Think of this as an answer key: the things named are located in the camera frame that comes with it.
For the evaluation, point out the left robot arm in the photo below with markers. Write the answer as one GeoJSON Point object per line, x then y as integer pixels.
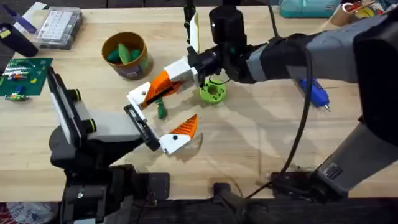
{"type": "Point", "coordinates": [90, 186]}

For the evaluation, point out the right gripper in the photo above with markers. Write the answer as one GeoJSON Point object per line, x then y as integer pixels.
{"type": "Point", "coordinates": [227, 34]}

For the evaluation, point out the teal case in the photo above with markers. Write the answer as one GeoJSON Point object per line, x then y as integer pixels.
{"type": "Point", "coordinates": [308, 7]}

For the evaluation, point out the wrist upright plate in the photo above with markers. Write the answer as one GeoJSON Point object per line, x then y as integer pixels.
{"type": "Point", "coordinates": [63, 105]}
{"type": "Point", "coordinates": [194, 29]}

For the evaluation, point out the orange ribbed wedge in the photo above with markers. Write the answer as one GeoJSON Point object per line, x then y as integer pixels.
{"type": "Point", "coordinates": [160, 83]}

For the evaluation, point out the clear plastic parts box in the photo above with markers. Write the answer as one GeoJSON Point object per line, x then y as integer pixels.
{"type": "Point", "coordinates": [59, 28]}

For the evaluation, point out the dark cylinder with yellow label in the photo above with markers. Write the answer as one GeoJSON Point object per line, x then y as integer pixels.
{"type": "Point", "coordinates": [17, 40]}

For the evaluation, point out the black rail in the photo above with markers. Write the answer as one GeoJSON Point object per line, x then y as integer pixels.
{"type": "Point", "coordinates": [264, 211]}

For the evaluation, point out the patterned cloth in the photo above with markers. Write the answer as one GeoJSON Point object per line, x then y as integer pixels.
{"type": "Point", "coordinates": [28, 213]}

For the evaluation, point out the heap of tools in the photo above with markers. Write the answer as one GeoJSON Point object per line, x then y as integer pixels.
{"type": "Point", "coordinates": [376, 7]}

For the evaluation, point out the green disc with holes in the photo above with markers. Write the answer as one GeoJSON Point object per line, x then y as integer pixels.
{"type": "Point", "coordinates": [213, 91]}

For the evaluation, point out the left wrist upright plate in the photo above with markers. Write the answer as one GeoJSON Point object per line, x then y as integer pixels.
{"type": "Point", "coordinates": [63, 105]}

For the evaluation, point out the green board with toy blocks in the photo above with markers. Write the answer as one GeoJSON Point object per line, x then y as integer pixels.
{"type": "Point", "coordinates": [25, 76]}

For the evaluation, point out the white and blue box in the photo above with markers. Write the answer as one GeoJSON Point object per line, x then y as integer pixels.
{"type": "Point", "coordinates": [29, 18]}

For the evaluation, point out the brown tub with green toys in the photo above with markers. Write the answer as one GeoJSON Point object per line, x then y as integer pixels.
{"type": "Point", "coordinates": [129, 57]}

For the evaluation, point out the right wrist upright plate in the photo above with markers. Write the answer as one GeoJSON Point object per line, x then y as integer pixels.
{"type": "Point", "coordinates": [194, 29]}

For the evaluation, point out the brown tape roll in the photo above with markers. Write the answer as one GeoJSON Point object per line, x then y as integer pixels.
{"type": "Point", "coordinates": [342, 15]}

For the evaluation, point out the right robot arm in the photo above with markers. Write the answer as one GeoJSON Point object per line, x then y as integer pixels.
{"type": "Point", "coordinates": [335, 49]}

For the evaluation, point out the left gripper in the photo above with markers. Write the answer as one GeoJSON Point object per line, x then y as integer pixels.
{"type": "Point", "coordinates": [115, 126]}

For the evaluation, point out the blue electric screwdriver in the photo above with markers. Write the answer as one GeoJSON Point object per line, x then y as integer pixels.
{"type": "Point", "coordinates": [315, 93]}

